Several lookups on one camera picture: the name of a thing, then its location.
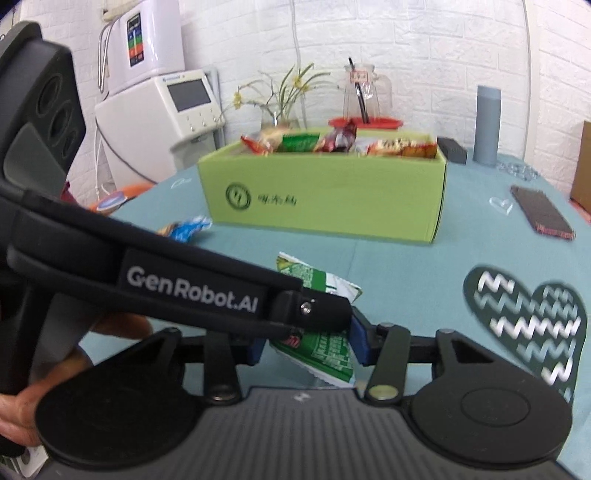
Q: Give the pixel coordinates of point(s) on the teal tablecloth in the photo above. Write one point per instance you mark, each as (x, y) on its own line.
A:
(419, 286)

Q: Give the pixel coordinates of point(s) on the green white snack packet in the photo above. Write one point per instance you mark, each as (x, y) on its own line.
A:
(322, 346)

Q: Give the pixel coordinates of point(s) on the blue snack packet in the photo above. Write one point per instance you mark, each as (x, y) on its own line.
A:
(183, 231)

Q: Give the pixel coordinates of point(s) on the green biscuit packet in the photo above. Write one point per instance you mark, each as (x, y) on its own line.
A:
(298, 143)

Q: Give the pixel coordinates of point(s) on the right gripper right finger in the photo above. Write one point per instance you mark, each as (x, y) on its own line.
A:
(363, 339)

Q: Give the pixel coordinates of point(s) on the grey blue cylinder bottle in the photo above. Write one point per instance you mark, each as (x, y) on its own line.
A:
(487, 131)

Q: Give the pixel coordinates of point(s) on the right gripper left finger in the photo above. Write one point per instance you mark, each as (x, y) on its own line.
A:
(254, 351)

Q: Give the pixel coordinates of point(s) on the person's left hand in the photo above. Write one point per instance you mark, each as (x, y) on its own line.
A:
(18, 411)

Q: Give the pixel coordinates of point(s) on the smartphone with red case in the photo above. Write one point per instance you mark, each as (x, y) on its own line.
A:
(542, 214)

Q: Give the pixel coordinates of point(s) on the small black box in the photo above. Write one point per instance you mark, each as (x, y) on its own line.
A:
(454, 152)

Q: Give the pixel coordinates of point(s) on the orange red snack packet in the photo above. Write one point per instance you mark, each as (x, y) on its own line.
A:
(403, 148)

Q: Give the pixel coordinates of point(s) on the red cookie snack packet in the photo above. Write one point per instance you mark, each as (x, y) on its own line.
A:
(341, 139)

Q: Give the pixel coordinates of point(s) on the brown cardboard box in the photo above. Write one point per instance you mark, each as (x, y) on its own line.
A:
(581, 187)

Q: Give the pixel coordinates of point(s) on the white water dispenser machine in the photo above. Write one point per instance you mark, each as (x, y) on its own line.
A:
(161, 126)

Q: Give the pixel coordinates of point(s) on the glass pitcher with straw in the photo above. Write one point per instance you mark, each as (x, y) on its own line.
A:
(367, 93)

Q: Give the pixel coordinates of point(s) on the glass vase with flowers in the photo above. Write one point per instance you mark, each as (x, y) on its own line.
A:
(276, 99)

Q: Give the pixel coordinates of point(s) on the red plastic basin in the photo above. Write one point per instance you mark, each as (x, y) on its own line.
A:
(374, 123)

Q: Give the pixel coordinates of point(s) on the white wall water purifier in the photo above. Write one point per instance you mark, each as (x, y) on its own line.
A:
(140, 40)

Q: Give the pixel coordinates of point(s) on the green cardboard box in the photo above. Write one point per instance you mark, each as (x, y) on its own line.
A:
(387, 197)

